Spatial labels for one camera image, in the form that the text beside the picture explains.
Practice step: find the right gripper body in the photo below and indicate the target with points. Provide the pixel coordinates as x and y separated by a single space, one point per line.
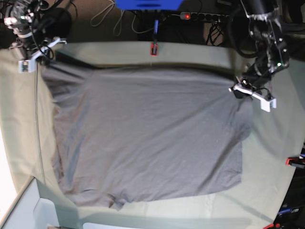
37 49

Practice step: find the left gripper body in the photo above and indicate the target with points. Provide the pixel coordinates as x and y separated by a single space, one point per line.
255 77

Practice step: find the grey t-shirt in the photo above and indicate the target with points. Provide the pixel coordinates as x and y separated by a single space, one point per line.
136 134

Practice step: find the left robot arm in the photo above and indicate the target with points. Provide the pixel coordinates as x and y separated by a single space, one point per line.
271 55

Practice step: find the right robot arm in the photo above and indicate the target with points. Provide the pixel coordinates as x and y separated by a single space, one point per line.
24 19

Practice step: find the black round base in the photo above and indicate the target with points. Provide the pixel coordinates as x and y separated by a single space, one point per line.
55 23

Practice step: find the red clamp right edge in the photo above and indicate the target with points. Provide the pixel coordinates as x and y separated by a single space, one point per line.
297 162

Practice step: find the black power strip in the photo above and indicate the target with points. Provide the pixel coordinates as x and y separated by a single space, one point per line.
204 17

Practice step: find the red clamp top centre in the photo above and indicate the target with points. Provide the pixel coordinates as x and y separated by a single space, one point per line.
154 45

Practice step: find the red clamp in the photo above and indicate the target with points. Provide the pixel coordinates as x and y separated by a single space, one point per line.
154 45
273 226

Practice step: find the blue box top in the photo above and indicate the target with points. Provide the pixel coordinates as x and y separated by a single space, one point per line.
148 4

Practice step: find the red clamp bottom right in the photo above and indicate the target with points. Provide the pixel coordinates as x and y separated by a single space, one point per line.
273 226

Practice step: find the white bin lower left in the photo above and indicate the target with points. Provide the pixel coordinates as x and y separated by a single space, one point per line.
30 211

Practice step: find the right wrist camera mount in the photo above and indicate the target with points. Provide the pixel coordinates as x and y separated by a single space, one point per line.
28 66

